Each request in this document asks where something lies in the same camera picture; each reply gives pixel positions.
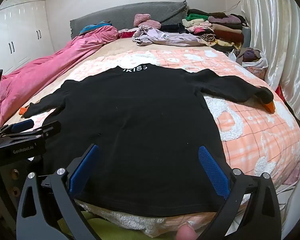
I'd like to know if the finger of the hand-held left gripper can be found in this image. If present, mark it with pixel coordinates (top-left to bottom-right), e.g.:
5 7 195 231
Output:
0 119 35 137
0 120 62 142

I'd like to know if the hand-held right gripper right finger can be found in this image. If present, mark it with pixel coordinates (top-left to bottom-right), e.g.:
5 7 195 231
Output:
198 145 283 240

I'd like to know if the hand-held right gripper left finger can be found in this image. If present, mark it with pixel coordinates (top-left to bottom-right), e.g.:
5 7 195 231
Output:
16 144 102 240

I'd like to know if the black t-shirt with orange print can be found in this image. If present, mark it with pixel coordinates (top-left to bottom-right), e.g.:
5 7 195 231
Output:
19 64 276 218

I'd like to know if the white plastic bag with clothes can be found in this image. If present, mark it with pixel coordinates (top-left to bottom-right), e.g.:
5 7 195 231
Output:
229 47 268 69

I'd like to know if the pile of folded clothes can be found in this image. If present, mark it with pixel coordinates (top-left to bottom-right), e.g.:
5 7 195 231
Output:
181 9 249 53

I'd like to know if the person's right hand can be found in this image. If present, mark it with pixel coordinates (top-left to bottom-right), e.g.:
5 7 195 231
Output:
176 224 198 240

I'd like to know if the peach and white plush blanket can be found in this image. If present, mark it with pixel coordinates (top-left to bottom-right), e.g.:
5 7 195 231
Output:
5 47 300 238

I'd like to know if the pink quilt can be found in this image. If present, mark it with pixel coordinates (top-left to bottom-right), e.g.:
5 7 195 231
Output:
0 25 119 128

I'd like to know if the white wardrobe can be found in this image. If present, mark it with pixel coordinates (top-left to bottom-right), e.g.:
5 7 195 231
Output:
0 0 55 75

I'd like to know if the beige bed sheet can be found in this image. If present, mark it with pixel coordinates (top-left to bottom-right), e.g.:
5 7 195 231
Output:
27 36 215 85

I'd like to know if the teal cloth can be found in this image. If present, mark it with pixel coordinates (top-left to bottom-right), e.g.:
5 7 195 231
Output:
79 21 113 35

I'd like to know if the red cloth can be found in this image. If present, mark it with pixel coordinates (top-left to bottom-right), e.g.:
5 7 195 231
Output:
118 29 138 39

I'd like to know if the grey headboard cover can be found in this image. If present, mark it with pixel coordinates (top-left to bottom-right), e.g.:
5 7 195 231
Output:
70 1 188 39

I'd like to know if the lilac garment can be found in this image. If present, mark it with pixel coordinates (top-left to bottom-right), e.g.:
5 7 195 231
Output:
132 25 203 47

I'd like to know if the pink fluffy garment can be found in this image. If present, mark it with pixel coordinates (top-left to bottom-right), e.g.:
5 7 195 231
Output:
134 13 162 29

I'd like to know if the black crumpled garment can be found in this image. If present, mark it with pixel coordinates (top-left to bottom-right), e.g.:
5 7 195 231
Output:
160 23 190 34

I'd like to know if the white satin curtain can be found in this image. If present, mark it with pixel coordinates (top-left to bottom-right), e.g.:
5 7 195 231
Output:
239 0 300 120

